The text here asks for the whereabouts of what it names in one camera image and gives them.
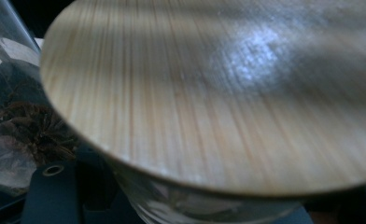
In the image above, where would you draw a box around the short glass jar wooden lid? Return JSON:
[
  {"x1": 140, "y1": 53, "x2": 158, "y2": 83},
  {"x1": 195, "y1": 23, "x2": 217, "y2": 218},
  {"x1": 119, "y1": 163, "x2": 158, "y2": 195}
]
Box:
[{"x1": 0, "y1": 0, "x2": 82, "y2": 197}]

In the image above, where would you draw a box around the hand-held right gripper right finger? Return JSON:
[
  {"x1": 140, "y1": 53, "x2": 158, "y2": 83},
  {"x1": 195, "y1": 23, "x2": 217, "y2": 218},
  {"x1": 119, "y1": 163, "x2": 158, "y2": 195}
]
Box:
[{"x1": 282, "y1": 205, "x2": 315, "y2": 224}]

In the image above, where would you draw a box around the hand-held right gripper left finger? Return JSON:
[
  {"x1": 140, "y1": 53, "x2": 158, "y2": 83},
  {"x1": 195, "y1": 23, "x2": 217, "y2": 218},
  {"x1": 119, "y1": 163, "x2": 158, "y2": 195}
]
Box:
[{"x1": 20, "y1": 161, "x2": 83, "y2": 224}]

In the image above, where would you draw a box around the tall glass jar wooden lid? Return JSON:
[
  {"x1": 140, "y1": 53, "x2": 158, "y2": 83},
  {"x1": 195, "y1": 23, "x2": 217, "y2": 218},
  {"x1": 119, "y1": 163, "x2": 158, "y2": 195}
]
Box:
[{"x1": 39, "y1": 0, "x2": 366, "y2": 224}]

